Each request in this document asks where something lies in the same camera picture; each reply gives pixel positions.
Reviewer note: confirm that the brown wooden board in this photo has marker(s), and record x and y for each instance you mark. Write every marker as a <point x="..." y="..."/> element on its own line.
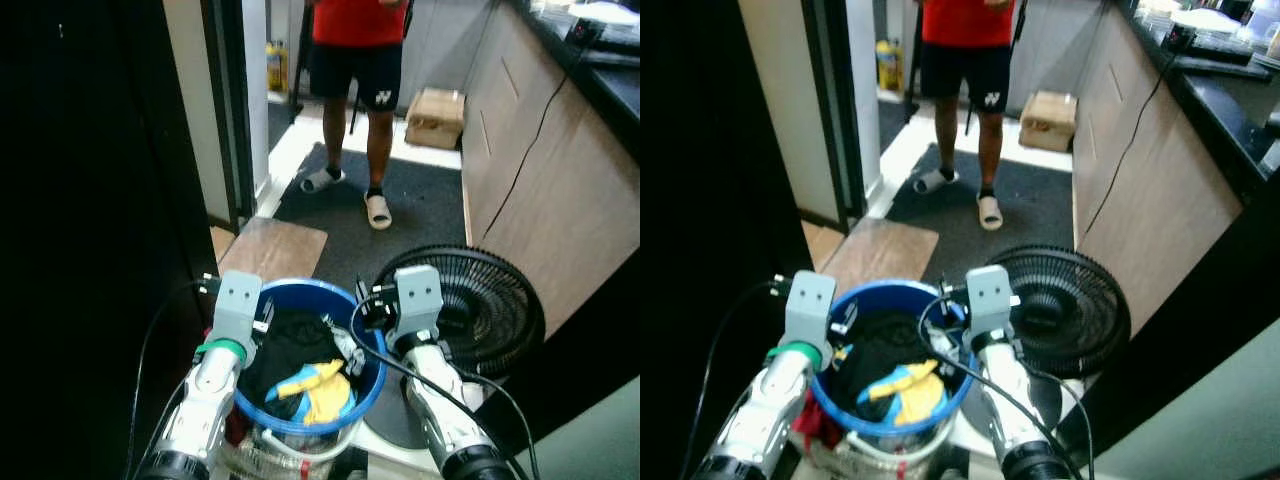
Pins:
<point x="272" y="250"/>
<point x="880" y="255"/>

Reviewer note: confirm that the dark grey floor mat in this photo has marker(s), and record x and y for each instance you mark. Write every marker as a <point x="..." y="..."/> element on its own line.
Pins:
<point x="1030" y="210"/>
<point x="420" y="215"/>

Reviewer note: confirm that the clear plastic container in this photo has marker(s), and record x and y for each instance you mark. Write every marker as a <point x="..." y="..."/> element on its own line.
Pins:
<point x="270" y="458"/>
<point x="870" y="460"/>

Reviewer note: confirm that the yellow and blue garment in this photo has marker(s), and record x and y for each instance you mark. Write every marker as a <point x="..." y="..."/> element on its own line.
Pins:
<point x="915" y="397"/>
<point x="325" y="397"/>

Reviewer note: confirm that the brown cardboard box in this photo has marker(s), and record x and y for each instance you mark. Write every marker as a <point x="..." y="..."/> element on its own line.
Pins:
<point x="1047" y="120"/>
<point x="435" y="118"/>

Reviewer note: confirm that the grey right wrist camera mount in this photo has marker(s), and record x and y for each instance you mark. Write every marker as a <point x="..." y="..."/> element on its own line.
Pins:
<point x="418" y="295"/>
<point x="990" y="295"/>

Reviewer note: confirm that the red cloth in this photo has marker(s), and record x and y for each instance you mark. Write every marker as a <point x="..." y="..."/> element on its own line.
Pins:
<point x="237" y="425"/>
<point x="808" y="425"/>

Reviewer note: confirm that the black door frame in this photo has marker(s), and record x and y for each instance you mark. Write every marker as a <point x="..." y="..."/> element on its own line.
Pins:
<point x="228" y="110"/>
<point x="832" y="110"/>

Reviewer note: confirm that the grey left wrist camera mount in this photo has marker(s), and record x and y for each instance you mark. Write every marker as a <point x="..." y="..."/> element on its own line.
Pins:
<point x="810" y="305"/>
<point x="237" y="305"/>

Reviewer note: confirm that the black floor fan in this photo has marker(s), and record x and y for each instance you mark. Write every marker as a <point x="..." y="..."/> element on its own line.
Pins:
<point x="1070" y="305"/>
<point x="490" y="300"/>

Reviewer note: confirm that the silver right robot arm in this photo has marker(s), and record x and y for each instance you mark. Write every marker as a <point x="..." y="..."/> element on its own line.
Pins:
<point x="1010" y="400"/>
<point x="440" y="410"/>

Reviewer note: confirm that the beige wooden kitchen cabinet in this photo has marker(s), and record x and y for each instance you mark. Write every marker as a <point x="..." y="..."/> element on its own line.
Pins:
<point x="560" y="190"/>
<point x="1150" y="190"/>

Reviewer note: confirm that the yellow bottle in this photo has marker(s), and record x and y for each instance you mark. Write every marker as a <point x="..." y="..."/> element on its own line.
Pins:
<point x="275" y="68"/>
<point x="887" y="66"/>

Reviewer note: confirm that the black garment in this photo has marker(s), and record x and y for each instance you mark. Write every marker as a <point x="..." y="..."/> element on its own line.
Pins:
<point x="880" y="350"/>
<point x="290" y="350"/>

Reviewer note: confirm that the black tripod stand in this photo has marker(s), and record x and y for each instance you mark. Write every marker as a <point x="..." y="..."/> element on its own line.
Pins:
<point x="912" y="75"/>
<point x="300" y="70"/>

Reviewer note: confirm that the blue plastic laundry bucket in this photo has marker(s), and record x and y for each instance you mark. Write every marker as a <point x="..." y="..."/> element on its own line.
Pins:
<point x="955" y="400"/>
<point x="365" y="395"/>

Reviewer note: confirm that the person in red shirt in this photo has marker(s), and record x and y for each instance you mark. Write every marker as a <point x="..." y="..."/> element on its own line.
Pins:
<point x="355" y="30"/>
<point x="965" y="30"/>

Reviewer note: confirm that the black kitchen countertop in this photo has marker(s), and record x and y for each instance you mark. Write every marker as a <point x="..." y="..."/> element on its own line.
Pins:
<point x="615" y="90"/>
<point x="1230" y="110"/>

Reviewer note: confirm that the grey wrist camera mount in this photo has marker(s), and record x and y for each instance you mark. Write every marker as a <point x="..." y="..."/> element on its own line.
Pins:
<point x="418" y="295"/>
<point x="990" y="295"/>
<point x="237" y="305"/>
<point x="810" y="305"/>

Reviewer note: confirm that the small black countertop device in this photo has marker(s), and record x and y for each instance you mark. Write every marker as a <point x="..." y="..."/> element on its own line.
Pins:
<point x="1180" y="36"/>
<point x="585" y="35"/>

